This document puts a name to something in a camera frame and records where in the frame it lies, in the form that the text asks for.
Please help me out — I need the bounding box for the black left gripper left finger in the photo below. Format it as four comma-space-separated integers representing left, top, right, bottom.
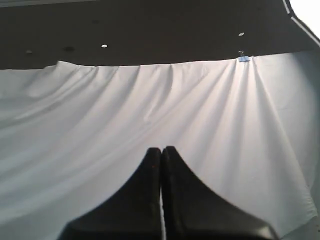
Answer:
59, 147, 162, 240

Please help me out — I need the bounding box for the white backdrop cloth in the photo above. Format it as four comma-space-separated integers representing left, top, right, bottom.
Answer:
0, 51, 320, 240

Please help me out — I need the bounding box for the blue binder clip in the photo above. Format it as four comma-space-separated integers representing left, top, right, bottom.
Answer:
237, 50, 251, 62

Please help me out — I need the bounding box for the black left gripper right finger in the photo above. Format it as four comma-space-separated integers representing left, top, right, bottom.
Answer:
161, 146, 278, 240

